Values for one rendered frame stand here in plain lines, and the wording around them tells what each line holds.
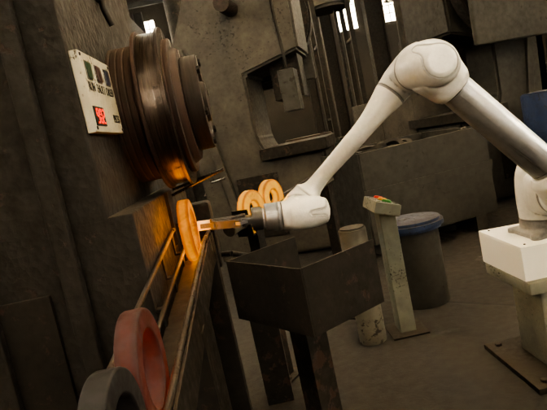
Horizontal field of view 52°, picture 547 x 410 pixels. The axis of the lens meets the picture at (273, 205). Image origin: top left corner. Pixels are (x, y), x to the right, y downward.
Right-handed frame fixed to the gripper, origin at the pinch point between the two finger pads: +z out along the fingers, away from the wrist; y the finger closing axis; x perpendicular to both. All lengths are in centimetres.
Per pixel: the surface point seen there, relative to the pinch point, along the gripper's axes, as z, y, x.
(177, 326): 2, -59, -13
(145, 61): 6, -24, 49
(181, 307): 2.1, -47.5, -11.9
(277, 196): -28, 59, 0
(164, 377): -1, -90, -11
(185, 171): 0.2, -18.4, 18.5
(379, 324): -65, 55, -60
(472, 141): -175, 211, 6
